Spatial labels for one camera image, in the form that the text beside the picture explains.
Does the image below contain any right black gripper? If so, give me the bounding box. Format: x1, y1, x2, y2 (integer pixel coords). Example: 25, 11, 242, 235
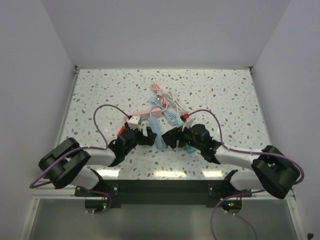
164, 122, 203, 151

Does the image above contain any light blue power strip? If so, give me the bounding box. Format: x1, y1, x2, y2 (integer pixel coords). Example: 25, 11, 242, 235
148, 116, 167, 150

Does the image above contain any teal power strip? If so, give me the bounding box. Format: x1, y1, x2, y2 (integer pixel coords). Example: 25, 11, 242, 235
185, 145, 196, 154

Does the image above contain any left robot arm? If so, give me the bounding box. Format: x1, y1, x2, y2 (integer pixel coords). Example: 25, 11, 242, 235
38, 123, 157, 196

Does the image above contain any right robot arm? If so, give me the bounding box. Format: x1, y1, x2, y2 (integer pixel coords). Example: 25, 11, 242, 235
162, 124, 302, 199

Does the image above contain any red plug adapter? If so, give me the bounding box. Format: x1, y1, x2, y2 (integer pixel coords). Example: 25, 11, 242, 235
117, 125, 126, 136

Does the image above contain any pink power strip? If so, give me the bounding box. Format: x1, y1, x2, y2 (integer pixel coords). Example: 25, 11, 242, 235
128, 107, 162, 121

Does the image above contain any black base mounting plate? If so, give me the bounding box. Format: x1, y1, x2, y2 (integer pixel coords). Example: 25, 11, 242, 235
74, 170, 252, 211

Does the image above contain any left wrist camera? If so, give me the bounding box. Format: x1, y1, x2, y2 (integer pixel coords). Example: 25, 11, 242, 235
127, 114, 143, 130

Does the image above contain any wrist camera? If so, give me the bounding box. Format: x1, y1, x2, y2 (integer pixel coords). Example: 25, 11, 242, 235
180, 113, 195, 130
127, 114, 143, 130

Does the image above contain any blue coiled cord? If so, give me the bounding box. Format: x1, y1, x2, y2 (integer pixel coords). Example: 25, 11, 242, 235
147, 96, 183, 127

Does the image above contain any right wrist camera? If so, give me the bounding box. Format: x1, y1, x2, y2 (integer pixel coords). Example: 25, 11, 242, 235
180, 113, 195, 130

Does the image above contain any pink coiled cord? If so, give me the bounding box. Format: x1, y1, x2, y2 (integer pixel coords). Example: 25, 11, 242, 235
149, 83, 171, 111

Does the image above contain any white coiled cord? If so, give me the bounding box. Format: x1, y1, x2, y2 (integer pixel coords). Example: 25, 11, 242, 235
164, 90, 190, 116

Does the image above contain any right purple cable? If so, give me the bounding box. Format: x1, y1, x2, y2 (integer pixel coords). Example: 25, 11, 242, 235
188, 108, 305, 240

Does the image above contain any purple cable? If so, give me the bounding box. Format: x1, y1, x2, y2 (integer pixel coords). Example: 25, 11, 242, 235
188, 108, 305, 240
29, 104, 132, 215

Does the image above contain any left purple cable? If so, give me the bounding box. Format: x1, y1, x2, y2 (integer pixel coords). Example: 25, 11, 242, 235
29, 104, 132, 215

